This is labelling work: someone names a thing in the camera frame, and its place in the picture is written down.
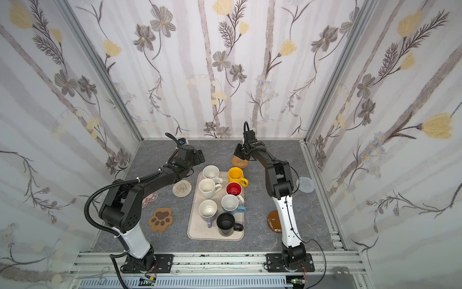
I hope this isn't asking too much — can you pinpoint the woven rattan round coaster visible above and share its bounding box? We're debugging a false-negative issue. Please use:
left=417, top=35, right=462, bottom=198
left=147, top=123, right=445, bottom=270
left=232, top=156, right=249, bottom=169

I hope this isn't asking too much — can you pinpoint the grey blue woven coaster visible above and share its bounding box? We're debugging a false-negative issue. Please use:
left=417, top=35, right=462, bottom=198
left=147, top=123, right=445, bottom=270
left=296, top=177, right=316, bottom=194

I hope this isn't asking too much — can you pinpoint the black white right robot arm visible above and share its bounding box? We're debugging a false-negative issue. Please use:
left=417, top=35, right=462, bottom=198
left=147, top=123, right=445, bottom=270
left=234, top=126, right=307, bottom=271

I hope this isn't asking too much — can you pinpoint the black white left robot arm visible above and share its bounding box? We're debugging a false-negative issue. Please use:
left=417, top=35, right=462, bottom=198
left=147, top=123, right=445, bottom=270
left=99, top=143, right=205, bottom=273

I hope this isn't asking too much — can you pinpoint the colourful woven round coaster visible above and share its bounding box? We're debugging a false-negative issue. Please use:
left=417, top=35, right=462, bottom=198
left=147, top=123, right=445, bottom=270
left=172, top=180, right=192, bottom=197

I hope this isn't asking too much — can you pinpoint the pink flower shaped coaster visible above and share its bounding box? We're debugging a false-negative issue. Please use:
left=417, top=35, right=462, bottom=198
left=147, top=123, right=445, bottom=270
left=141, top=192, right=158, bottom=208

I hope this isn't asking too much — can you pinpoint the brown paw shaped coaster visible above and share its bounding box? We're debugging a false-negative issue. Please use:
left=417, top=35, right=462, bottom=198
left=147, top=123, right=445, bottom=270
left=148, top=208, right=173, bottom=232

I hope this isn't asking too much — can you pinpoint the glossy amber round coaster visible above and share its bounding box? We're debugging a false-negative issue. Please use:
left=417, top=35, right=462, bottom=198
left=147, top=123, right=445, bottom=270
left=267, top=210, right=282, bottom=234

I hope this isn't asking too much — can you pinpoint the yellow mug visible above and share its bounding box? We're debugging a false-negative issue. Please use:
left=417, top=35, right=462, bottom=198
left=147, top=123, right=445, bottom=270
left=227, top=167, right=249, bottom=187

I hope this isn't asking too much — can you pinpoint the speckled white mug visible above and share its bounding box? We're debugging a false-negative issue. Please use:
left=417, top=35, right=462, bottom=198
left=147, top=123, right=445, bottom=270
left=202, top=165, right=223, bottom=184

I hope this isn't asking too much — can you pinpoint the plain white mug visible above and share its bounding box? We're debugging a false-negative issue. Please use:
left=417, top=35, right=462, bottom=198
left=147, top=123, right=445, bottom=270
left=199, top=179, right=222, bottom=199

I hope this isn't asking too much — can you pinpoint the white mug red inside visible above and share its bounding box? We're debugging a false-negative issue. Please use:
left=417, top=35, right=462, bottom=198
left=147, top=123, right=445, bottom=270
left=226, top=182, right=244, bottom=205

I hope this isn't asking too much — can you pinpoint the beige serving tray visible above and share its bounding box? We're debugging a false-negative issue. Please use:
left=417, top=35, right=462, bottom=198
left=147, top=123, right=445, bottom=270
left=187, top=172, right=245, bottom=242

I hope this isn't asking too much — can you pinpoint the black mug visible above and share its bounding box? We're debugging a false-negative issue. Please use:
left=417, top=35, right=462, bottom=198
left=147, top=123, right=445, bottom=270
left=217, top=213, right=244, bottom=237

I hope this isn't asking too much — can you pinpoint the white mug blue handle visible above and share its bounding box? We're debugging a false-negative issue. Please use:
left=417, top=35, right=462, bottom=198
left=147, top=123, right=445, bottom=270
left=221, top=195, right=246, bottom=214

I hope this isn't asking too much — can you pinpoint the white mug purple handle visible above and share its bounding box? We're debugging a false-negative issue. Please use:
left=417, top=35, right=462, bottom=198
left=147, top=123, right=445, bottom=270
left=199, top=199, right=218, bottom=228

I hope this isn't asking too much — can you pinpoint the black corrugated cable conduit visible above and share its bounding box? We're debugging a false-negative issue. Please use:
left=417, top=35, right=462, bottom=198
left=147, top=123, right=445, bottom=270
left=83, top=179, right=127, bottom=237

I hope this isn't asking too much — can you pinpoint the white slotted cable duct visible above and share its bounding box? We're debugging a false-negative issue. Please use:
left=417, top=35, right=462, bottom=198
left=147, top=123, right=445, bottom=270
left=77, top=276, right=294, bottom=289

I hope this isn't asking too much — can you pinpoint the aluminium mounting rail frame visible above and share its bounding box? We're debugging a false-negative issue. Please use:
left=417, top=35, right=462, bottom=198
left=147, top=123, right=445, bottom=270
left=64, top=250, right=374, bottom=289

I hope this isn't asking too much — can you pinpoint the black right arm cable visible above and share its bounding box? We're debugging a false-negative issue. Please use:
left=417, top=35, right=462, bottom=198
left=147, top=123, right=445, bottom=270
left=284, top=173, right=327, bottom=289

